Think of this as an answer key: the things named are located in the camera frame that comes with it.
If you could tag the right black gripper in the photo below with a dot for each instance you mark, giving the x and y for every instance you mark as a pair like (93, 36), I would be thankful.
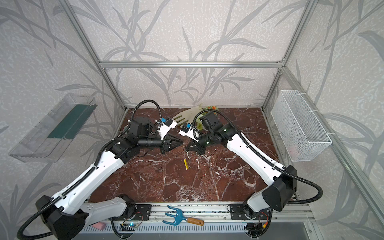
(198, 144)

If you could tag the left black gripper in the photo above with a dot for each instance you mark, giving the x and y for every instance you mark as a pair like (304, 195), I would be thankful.
(165, 144)

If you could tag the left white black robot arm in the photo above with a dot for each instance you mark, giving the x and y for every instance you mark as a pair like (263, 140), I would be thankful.
(66, 213)

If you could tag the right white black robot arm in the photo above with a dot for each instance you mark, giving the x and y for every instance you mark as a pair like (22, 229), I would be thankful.
(280, 186)

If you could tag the beige gardening glove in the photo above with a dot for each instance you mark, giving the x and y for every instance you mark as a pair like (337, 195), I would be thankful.
(186, 116)

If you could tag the white pot with flowers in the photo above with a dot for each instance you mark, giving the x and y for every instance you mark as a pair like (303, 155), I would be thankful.
(205, 109)

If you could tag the left green circuit board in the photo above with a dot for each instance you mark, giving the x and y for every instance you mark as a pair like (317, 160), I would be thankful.
(126, 227)

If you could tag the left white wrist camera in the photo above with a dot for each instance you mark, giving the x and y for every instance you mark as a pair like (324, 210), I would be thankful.
(164, 126)

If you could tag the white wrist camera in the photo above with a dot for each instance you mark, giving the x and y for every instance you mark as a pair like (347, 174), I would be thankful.
(164, 126)
(187, 130)

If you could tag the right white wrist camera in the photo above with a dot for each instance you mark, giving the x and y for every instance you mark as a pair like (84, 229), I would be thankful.
(187, 130)

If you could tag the blue hand rake wooden handle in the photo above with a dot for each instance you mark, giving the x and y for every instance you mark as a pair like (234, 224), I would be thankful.
(179, 217)

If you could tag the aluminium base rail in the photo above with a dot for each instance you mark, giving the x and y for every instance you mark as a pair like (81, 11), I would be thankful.
(216, 212)

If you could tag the right circuit board with wires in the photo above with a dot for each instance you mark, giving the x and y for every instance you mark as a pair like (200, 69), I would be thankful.
(254, 230)

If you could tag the white wire mesh basket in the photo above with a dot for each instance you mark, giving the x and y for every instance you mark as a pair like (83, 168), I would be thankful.
(303, 135)

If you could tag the purple trowel pink handle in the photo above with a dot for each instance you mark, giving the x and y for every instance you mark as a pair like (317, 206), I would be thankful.
(99, 226)

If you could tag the clear plastic wall shelf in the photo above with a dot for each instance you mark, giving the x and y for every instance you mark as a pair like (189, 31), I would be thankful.
(50, 138)

